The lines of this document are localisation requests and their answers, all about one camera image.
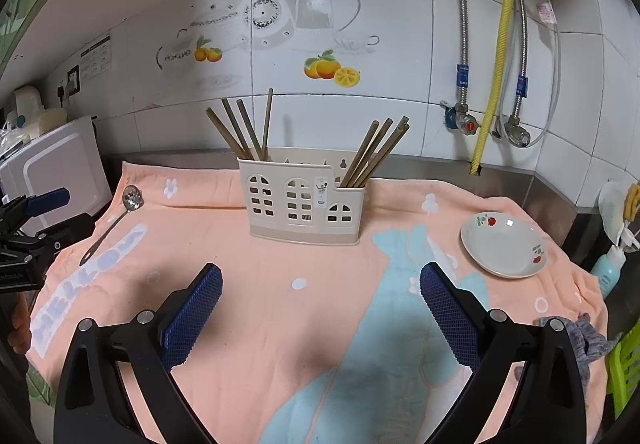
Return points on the peach printed towel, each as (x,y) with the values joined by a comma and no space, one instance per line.
(300,324)

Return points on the pink tag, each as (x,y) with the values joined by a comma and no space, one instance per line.
(547,13)

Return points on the grey rag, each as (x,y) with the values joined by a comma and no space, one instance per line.
(592,344)

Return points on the steel slotted spoon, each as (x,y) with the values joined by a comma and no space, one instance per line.
(132,198)

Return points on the steel angle valve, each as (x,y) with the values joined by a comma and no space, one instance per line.
(515,132)

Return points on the white flower print plate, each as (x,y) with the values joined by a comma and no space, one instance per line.
(502,246)

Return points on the green dish rack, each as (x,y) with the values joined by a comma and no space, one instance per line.
(622,364)

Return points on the black plug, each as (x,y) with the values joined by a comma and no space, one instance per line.
(61,95)

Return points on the black wall socket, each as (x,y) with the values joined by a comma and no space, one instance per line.
(73,80)

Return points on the white plastic ladle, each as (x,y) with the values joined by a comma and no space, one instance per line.
(611,204)

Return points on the red knob pipe valve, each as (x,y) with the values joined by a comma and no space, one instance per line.
(462,122)

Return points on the beige appliance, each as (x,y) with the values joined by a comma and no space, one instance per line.
(55,119)

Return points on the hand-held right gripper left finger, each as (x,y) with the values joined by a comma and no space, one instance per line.
(192,319)

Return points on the person's left hand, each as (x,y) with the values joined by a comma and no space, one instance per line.
(19,324)

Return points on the wall notice sticker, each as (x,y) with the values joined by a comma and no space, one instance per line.
(96,59)

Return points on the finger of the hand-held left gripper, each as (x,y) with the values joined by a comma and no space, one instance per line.
(67,230)
(47,200)

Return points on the beige plastic utensil holder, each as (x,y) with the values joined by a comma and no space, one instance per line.
(300,236)

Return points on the white jug appliance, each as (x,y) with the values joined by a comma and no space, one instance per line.
(27,102)

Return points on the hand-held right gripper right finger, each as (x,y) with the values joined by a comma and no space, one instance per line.
(450,319)

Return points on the white microwave oven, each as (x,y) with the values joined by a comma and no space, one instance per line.
(55,164)

